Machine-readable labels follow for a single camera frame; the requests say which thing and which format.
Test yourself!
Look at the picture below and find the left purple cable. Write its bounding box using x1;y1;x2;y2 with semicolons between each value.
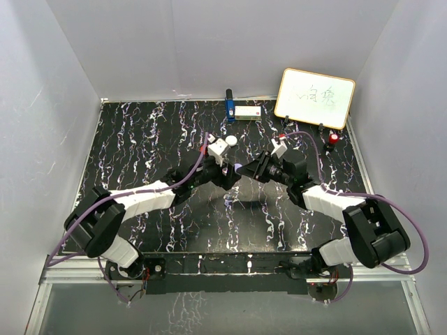
45;131;212;304

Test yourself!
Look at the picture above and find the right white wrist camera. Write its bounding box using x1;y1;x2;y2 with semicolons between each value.
271;135;288;158

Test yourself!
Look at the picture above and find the blue black marker device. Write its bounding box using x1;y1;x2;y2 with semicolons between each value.
225;89;235;122

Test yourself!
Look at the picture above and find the yellow framed whiteboard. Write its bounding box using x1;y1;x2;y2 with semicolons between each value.
274;68;356;130

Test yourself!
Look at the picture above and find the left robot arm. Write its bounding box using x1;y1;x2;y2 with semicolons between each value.
64;156;241;278

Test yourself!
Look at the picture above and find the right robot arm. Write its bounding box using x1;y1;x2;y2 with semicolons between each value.
235;151;411;277

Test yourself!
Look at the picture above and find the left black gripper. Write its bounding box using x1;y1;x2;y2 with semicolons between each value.
189;154;240;190

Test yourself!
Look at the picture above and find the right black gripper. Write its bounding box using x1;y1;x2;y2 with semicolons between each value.
238;149;293;186

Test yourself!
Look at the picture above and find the purple earbud charging case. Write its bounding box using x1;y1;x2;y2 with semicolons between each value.
234;163;242;173

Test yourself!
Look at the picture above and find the white green carton box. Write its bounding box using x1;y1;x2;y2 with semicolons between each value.
235;105;262;121

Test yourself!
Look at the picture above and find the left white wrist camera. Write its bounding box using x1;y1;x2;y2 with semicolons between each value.
207;138;230;167

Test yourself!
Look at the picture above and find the black front base frame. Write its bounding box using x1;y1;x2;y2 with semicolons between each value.
139;249;336;297

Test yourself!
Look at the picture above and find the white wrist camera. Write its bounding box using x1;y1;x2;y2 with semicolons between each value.
271;135;288;158
207;138;230;167

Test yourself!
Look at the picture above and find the white earbud charging case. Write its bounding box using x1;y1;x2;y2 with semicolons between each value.
225;135;237;147

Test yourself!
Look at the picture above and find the red emergency stop button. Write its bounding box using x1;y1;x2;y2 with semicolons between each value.
324;133;339;152

